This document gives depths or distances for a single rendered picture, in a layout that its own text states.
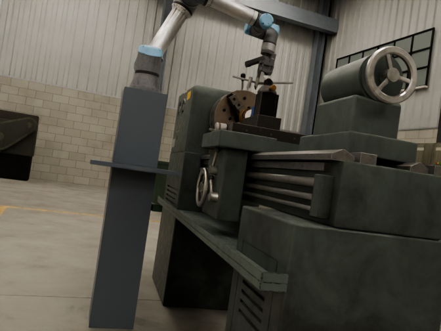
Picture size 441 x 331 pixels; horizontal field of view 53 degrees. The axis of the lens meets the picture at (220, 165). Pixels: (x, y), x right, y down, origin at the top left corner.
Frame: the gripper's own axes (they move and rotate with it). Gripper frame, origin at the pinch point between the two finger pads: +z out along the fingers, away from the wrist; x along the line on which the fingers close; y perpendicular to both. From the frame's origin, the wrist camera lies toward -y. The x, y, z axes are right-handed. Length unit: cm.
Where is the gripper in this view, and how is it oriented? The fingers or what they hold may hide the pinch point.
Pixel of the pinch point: (254, 86)
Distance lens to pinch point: 248.4
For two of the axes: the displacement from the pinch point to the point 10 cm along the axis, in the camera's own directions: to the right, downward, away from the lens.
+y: 9.7, 2.4, 0.2
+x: -0.3, 0.4, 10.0
